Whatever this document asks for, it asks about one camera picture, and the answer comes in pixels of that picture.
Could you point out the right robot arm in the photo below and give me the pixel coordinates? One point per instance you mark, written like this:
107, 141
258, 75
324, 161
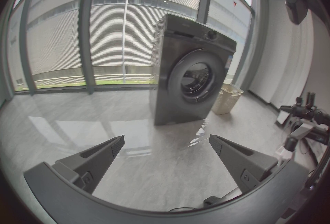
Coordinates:
296, 111

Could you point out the cream laundry basket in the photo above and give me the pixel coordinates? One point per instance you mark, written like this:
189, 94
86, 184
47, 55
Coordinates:
226, 103

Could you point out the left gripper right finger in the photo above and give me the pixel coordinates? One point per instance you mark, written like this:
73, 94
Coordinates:
232, 154

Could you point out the grey washing machine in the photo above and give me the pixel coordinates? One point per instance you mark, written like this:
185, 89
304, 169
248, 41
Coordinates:
169, 68

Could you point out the window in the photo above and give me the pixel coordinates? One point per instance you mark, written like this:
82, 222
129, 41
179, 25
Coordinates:
85, 37

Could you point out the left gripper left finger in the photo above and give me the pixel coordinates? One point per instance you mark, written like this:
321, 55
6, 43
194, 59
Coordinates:
103, 152

